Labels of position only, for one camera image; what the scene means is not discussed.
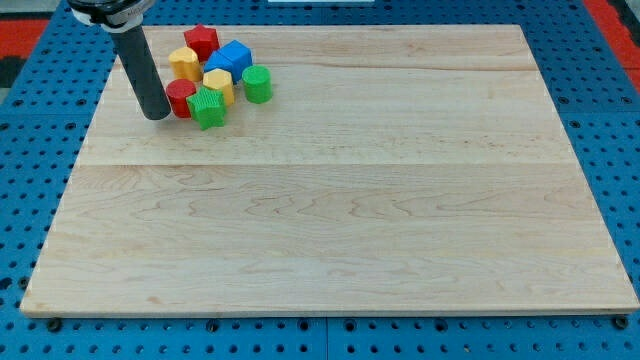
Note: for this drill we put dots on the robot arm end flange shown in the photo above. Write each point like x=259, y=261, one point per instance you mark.
x=114, y=16

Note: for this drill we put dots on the light wooden board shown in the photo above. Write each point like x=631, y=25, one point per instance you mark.
x=397, y=171

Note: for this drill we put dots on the green cylinder block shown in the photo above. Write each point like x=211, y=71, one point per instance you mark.
x=257, y=84

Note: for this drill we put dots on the green star block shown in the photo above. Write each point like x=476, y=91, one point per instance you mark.
x=207, y=107

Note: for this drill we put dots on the yellow hexagon block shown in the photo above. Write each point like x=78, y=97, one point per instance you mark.
x=219, y=79

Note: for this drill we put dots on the blue cube block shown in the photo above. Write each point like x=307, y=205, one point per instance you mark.
x=236, y=57

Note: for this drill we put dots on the red cylinder block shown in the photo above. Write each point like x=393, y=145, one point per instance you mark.
x=177, y=92

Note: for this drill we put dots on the yellow heart block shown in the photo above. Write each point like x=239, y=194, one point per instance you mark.
x=185, y=64

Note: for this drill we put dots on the red star block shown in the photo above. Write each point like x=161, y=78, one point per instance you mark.
x=202, y=40

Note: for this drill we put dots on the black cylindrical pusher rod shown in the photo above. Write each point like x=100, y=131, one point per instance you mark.
x=133, y=50

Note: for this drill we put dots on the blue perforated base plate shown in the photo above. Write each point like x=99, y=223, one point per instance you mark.
x=47, y=112

